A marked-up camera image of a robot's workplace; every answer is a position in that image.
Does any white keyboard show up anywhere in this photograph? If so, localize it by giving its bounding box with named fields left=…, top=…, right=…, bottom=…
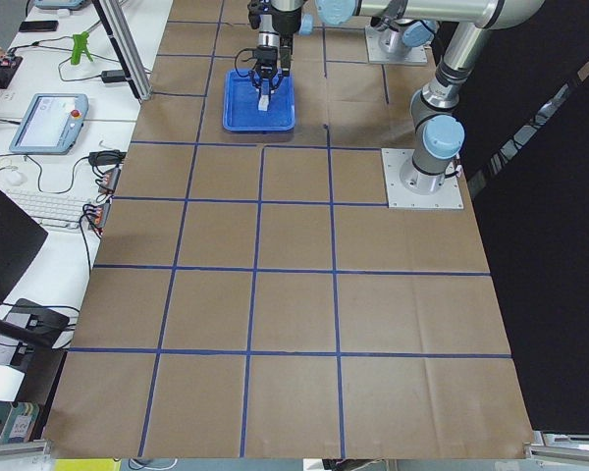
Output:
left=4, top=187, right=91, bottom=232

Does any black power adapter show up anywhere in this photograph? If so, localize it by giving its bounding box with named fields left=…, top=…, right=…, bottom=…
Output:
left=100, top=70, right=126, bottom=83
left=87, top=149, right=126, bottom=167

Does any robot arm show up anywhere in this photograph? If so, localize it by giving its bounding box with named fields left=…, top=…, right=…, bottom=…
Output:
left=243, top=1, right=438, bottom=99
left=316, top=0, right=543, bottom=195

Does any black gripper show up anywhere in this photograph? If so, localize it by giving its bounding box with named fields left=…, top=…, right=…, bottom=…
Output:
left=249, top=31, right=292, bottom=94
left=270, top=0, right=305, bottom=49

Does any white computer mouse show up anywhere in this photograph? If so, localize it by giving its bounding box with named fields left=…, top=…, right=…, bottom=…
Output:
left=5, top=171, right=26, bottom=186

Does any black monitor stand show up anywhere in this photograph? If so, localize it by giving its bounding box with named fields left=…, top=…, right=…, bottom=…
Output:
left=0, top=298, right=70, bottom=348

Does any green handled reacher grabber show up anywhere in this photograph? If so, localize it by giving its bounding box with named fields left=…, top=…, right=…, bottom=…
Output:
left=70, top=31, right=93, bottom=66

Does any brown paper table cover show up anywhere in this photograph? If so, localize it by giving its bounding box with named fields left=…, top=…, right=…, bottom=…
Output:
left=44, top=1, right=532, bottom=459

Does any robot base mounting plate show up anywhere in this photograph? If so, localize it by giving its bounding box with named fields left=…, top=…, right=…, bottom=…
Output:
left=381, top=148, right=464, bottom=211

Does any teach pendant tablet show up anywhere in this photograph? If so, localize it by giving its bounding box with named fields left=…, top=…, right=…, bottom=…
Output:
left=9, top=93, right=89, bottom=155

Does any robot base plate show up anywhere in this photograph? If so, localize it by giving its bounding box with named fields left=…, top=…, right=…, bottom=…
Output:
left=364, top=26, right=428, bottom=67

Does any aluminium frame post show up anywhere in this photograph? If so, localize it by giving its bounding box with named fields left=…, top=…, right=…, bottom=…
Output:
left=92, top=0, right=152, bottom=102

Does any black monitor screen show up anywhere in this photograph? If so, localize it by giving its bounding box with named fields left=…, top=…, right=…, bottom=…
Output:
left=0, top=190, right=48, bottom=301

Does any black smartphone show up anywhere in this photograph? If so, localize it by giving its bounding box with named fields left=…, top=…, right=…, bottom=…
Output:
left=19, top=20, right=59, bottom=33

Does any blue plastic tray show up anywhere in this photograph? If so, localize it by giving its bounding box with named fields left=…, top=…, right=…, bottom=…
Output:
left=222, top=70, right=295, bottom=132

